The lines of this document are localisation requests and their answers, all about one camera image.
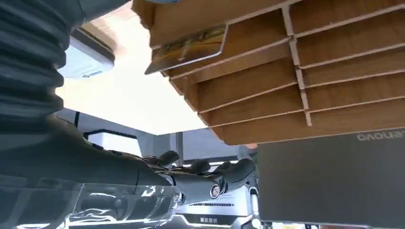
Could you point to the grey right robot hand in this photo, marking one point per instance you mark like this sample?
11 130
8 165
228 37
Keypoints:
79 164

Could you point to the wooden card box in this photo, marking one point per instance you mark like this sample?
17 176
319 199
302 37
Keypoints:
269 88

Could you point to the grey laptop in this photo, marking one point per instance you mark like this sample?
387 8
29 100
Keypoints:
332 183

